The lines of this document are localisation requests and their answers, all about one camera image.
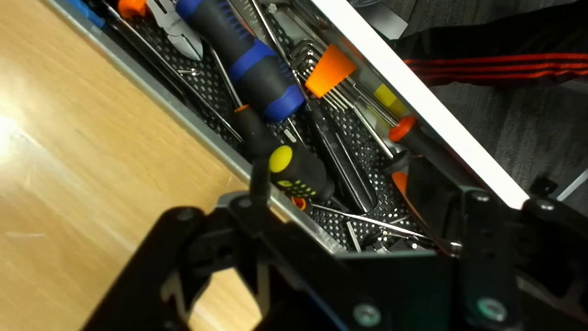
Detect grey tool cabinet wooden top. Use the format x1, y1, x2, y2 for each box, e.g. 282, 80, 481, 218
0, 0, 290, 331

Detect grey metal tool drawer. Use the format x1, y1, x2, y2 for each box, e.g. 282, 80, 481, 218
42, 0, 531, 255

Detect yellow tool handle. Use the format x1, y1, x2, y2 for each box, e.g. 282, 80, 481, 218
371, 82, 411, 119

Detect silver cutting pliers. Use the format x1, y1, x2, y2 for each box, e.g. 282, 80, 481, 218
145, 0, 205, 62

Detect thin metal rod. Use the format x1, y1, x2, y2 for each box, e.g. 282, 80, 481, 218
310, 201, 428, 242

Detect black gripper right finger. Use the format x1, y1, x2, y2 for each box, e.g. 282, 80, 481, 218
457, 187, 588, 331

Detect black screwdriver orange collar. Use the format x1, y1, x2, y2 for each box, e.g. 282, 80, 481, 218
385, 113, 470, 253

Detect orange hex key holder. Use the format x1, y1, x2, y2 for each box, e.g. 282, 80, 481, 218
286, 41, 400, 161

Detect small orange tool handle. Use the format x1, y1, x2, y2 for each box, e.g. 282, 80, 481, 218
115, 0, 150, 19

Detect small blue tool piece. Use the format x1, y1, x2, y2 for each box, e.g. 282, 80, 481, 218
64, 0, 106, 29

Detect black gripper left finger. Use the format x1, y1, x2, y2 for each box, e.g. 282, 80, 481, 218
80, 198, 292, 331

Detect red cable bundle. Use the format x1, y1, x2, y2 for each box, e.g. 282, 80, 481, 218
402, 51, 588, 86

